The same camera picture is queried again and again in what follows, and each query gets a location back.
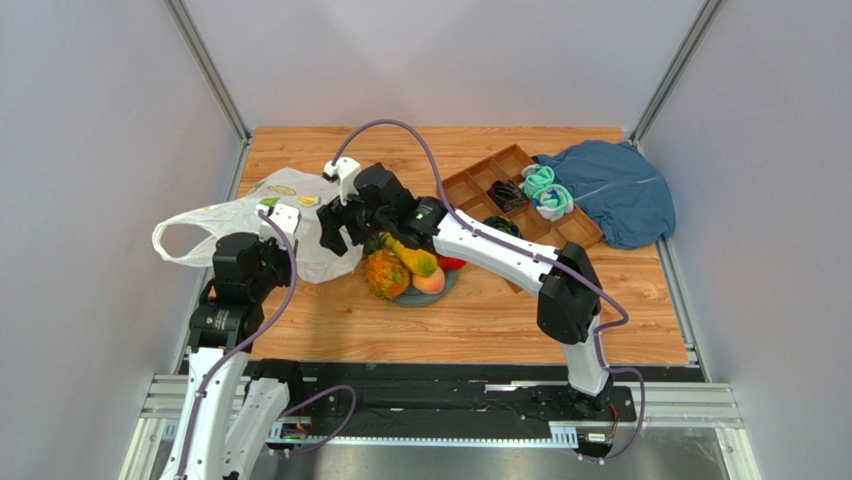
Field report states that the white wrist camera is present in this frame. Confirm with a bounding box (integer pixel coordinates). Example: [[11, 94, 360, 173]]
[[255, 203, 301, 249], [323, 157, 362, 205]]

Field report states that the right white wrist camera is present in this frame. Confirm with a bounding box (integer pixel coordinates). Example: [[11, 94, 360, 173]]
[[323, 157, 362, 205]]

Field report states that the aluminium frame post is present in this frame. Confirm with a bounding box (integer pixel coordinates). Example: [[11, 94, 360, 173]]
[[629, 0, 726, 148], [164, 0, 251, 144]]

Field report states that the mint green rolled sock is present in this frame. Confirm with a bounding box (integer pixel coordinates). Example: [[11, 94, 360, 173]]
[[520, 164, 555, 198]]

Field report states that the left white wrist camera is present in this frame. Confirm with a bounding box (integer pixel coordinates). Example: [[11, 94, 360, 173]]
[[255, 203, 301, 249]]

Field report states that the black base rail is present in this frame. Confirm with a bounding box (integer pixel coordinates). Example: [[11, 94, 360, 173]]
[[178, 359, 707, 461]]

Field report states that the blue garment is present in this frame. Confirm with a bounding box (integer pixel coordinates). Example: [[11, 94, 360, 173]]
[[533, 140, 676, 250]]

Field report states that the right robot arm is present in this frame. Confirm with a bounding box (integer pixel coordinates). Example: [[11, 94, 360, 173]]
[[318, 158, 613, 413]]

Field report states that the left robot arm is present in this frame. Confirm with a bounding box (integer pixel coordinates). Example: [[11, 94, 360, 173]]
[[161, 233, 301, 479]]

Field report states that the white plastic bag lemon print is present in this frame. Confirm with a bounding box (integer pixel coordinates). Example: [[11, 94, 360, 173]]
[[152, 168, 363, 284]]

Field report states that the white teal rolled sock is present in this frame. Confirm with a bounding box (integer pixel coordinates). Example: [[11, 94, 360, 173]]
[[532, 184, 575, 222]]

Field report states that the black rolled sock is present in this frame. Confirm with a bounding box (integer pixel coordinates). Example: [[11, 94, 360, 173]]
[[486, 180, 529, 213]]

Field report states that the right aluminium frame post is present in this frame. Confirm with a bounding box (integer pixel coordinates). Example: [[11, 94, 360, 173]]
[[629, 0, 726, 148]]

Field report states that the left aluminium frame post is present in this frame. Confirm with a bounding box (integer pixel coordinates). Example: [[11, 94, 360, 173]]
[[164, 0, 251, 144]]

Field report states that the peach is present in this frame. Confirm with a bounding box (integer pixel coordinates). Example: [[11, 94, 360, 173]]
[[411, 267, 446, 295]]

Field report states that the grey plate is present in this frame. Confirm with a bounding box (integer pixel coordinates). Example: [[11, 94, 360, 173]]
[[391, 271, 459, 307]]

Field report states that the pineapple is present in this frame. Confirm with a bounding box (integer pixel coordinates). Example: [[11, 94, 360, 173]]
[[363, 234, 411, 300]]

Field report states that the wooden compartment tray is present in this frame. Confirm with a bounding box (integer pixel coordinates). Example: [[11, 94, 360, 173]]
[[436, 143, 604, 293]]

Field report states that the yellow green papaya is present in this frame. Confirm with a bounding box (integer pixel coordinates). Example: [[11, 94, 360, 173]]
[[380, 233, 439, 277]]

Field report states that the dark blue yellow rolled sock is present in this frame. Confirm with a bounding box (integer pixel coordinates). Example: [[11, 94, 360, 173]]
[[483, 215, 523, 238]]

